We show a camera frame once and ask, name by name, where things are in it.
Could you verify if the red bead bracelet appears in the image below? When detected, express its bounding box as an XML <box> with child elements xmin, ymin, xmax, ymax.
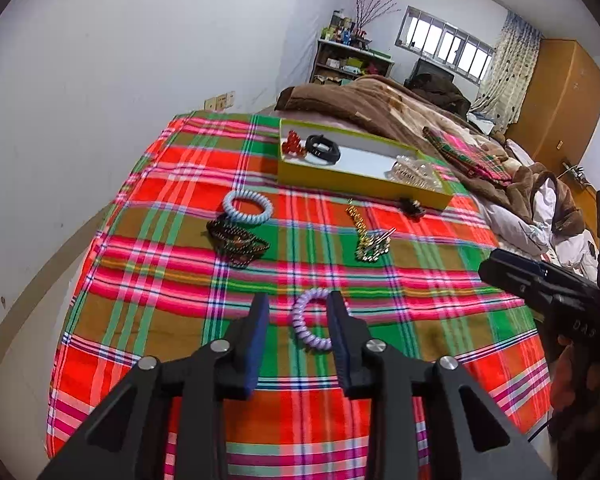
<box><xmin>280</xmin><ymin>129</ymin><xmax>309</xmax><ymax>158</ymax></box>

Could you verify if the dried branch bouquet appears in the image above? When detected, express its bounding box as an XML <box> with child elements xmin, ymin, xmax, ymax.
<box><xmin>354</xmin><ymin>0</ymin><xmax>400</xmax><ymax>35</ymax></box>

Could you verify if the light blue spiral hair tie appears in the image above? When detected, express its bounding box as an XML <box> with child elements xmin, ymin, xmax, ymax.
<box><xmin>221</xmin><ymin>188</ymin><xmax>275</xmax><ymax>226</ymax></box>

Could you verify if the brown fleece blanket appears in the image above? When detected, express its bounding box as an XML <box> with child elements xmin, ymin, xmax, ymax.
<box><xmin>275</xmin><ymin>75</ymin><xmax>585</xmax><ymax>236</ymax></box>

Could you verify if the wooden wardrobe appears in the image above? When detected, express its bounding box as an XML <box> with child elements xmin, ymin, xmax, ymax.
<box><xmin>504</xmin><ymin>38</ymin><xmax>600</xmax><ymax>176</ymax></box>

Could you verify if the wooden shelf unit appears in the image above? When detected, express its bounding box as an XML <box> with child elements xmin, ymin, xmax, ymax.
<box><xmin>309</xmin><ymin>39</ymin><xmax>394</xmax><ymax>86</ymax></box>

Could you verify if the plaid bed cloth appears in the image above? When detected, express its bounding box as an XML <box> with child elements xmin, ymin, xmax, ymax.
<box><xmin>46</xmin><ymin>112</ymin><xmax>550</xmax><ymax>479</ymax></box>

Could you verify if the dark jacket pile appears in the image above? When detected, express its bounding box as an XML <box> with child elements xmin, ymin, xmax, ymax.
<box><xmin>404</xmin><ymin>58</ymin><xmax>470</xmax><ymax>119</ymax></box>

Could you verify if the black leather bracelet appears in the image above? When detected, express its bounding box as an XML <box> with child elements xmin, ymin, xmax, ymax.
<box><xmin>304</xmin><ymin>133</ymin><xmax>342</xmax><ymax>165</ymax></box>

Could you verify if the folded plaid cloth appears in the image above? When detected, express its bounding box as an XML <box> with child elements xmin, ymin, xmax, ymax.
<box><xmin>422</xmin><ymin>127</ymin><xmax>512</xmax><ymax>185</ymax></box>

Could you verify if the small dark hair clip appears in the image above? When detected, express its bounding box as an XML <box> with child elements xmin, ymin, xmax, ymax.
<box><xmin>400</xmin><ymin>197</ymin><xmax>426</xmax><ymax>219</ymax></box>

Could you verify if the dark beaded necklace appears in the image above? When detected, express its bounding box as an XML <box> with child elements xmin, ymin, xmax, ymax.
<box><xmin>206</xmin><ymin>216</ymin><xmax>272</xmax><ymax>271</ymax></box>

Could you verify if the window with white frame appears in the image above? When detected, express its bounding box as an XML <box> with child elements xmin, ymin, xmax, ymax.
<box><xmin>396</xmin><ymin>6</ymin><xmax>495</xmax><ymax>84</ymax></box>

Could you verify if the gold chain necklace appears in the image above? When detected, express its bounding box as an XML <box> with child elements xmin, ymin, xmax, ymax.
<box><xmin>345</xmin><ymin>199</ymin><xmax>398</xmax><ymax>264</ymax></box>

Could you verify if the wall power outlet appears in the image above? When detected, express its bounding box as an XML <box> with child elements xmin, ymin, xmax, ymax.
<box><xmin>204</xmin><ymin>91</ymin><xmax>235</xmax><ymax>112</ymax></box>

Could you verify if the yellow-green shallow box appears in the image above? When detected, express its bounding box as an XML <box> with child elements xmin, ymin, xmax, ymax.
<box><xmin>277</xmin><ymin>119</ymin><xmax>453</xmax><ymax>210</ymax></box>

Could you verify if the person's right hand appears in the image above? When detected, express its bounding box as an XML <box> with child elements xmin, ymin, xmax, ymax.
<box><xmin>550</xmin><ymin>336</ymin><xmax>600</xmax><ymax>443</ymax></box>

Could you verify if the purple spiral hair tie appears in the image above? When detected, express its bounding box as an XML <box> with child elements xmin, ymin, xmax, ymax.
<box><xmin>289</xmin><ymin>286</ymin><xmax>337</xmax><ymax>352</ymax></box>

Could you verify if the floral curtain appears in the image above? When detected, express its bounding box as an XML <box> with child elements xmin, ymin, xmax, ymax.
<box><xmin>469</xmin><ymin>11</ymin><xmax>543</xmax><ymax>132</ymax></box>

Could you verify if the clear plastic claw clip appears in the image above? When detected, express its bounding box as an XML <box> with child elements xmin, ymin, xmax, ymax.
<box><xmin>389</xmin><ymin>155</ymin><xmax>443</xmax><ymax>193</ymax></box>

